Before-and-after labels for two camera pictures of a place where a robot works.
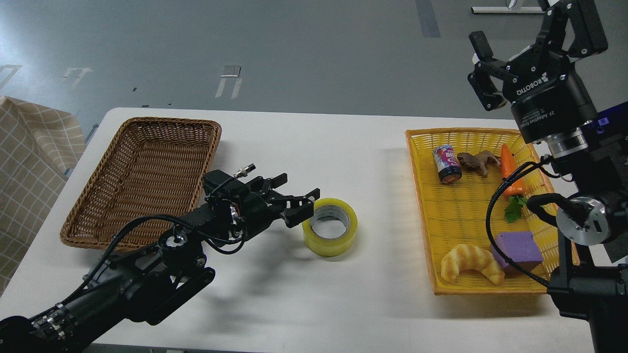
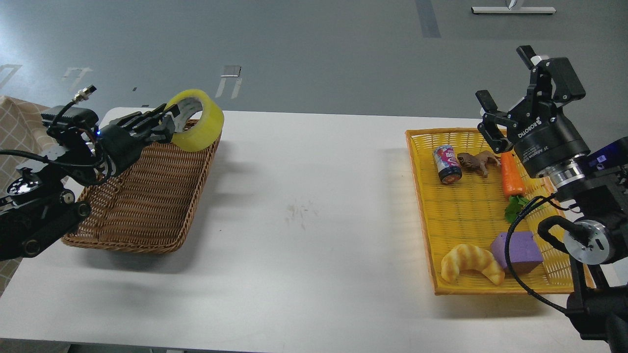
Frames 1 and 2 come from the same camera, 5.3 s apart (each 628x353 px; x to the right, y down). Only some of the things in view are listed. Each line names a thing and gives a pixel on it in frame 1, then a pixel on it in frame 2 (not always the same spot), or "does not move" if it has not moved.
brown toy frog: (472, 162) does not move
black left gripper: (260, 207) to (123, 147)
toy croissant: (467, 256) does not move
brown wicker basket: (148, 167) does not move
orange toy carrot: (514, 190) does not move
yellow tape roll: (334, 209) to (207, 130)
